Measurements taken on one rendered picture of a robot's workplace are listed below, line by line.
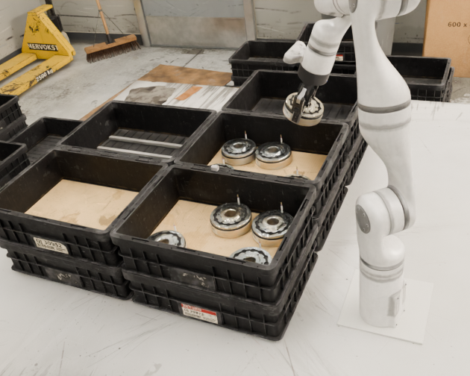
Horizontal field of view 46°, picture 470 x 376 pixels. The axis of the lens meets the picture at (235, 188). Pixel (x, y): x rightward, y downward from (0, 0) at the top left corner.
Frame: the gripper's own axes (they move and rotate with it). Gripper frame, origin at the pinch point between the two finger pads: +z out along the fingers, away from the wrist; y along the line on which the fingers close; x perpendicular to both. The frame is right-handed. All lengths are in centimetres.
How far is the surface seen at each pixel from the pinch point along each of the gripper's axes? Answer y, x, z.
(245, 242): -32.4, -4.3, 17.5
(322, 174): -13.6, -12.9, 3.8
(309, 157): 7.0, -5.7, 17.4
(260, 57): 169, 67, 94
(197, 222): -29.5, 9.8, 22.8
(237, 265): -48.4, -7.7, 5.7
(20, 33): 216, 307, 203
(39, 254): -52, 41, 37
